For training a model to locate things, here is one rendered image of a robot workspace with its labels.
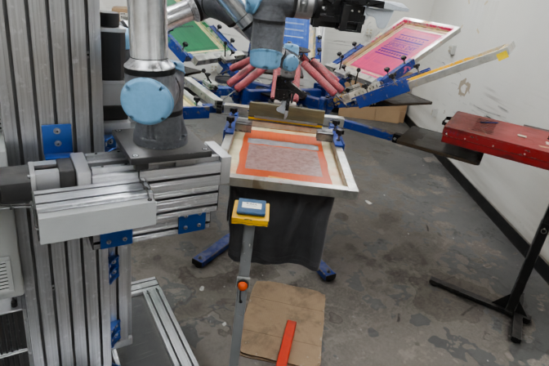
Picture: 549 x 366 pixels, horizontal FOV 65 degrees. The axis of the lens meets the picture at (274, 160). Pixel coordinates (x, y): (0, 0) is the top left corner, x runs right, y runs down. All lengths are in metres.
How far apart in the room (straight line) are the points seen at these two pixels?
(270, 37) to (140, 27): 0.29
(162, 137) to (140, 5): 0.36
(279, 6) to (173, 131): 0.44
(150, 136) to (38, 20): 0.39
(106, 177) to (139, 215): 0.14
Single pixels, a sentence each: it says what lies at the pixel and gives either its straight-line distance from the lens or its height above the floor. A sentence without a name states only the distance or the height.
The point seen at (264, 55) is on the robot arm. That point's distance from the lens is 1.01.
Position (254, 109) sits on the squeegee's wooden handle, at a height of 1.11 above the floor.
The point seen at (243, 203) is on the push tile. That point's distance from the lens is 1.55.
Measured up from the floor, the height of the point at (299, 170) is 0.96.
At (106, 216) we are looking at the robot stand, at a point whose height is 1.15.
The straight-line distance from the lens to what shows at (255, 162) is 1.92.
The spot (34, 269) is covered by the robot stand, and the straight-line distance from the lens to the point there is 1.56.
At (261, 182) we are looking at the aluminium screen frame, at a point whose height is 0.98.
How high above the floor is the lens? 1.71
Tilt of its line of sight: 23 degrees down
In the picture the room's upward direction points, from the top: 7 degrees clockwise
